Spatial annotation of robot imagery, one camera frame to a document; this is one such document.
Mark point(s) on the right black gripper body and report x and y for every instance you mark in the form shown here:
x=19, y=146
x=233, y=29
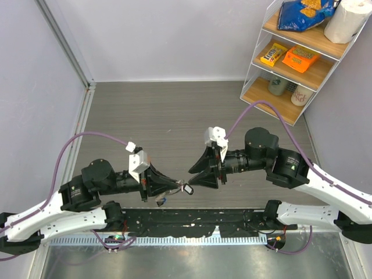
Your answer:
x=220, y=165

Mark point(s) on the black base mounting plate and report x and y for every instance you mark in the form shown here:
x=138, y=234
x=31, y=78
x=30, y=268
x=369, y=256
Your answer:
x=196, y=223

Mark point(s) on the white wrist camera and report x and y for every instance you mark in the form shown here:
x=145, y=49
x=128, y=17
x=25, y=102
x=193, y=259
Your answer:
x=217, y=135
x=137, y=164

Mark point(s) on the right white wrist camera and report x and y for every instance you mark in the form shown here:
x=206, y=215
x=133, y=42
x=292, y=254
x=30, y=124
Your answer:
x=217, y=135

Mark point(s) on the white paper towel roll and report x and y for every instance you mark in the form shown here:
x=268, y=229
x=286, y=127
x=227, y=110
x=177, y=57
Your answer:
x=347, y=20

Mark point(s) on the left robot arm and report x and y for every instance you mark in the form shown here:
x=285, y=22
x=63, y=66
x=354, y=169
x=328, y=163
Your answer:
x=76, y=206

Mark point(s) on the white printed cup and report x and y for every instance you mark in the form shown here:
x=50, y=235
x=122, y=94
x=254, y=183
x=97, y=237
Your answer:
x=301, y=95

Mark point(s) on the white wire shelf rack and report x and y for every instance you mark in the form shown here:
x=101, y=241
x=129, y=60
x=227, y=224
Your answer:
x=258, y=76

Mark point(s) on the blue chips bag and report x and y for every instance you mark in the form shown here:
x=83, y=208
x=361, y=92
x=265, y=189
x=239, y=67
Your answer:
x=302, y=15

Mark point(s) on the yellow candy bag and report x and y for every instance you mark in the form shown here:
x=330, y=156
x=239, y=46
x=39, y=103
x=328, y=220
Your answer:
x=273, y=54

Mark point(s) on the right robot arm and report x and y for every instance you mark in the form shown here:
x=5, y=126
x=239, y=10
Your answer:
x=346, y=209

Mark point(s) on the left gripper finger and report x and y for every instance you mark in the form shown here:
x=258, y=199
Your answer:
x=157, y=189
x=161, y=180

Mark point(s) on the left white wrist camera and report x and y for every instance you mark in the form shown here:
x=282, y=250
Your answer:
x=137, y=164

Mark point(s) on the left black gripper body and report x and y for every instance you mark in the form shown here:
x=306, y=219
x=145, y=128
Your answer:
x=145, y=183

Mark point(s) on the green grey mug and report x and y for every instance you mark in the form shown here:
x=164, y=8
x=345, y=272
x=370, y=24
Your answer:
x=277, y=85

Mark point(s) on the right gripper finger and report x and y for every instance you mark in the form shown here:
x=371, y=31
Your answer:
x=208, y=159
x=204, y=179

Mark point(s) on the slotted cable duct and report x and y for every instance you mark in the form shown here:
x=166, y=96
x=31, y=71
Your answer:
x=214, y=239

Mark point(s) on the orange candy bag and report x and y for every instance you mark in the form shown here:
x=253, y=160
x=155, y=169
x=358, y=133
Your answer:
x=300, y=58

